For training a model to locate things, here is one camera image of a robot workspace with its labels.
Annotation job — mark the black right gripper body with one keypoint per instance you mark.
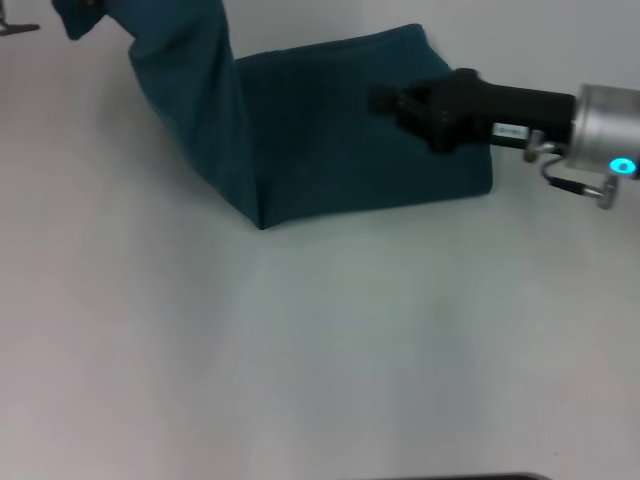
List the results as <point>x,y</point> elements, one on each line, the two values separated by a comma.
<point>475,112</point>

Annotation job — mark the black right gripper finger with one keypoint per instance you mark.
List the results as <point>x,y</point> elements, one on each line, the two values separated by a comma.
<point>385,99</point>

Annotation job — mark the teal t-shirt with beige print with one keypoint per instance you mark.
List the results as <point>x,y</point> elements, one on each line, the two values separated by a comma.
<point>325,140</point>

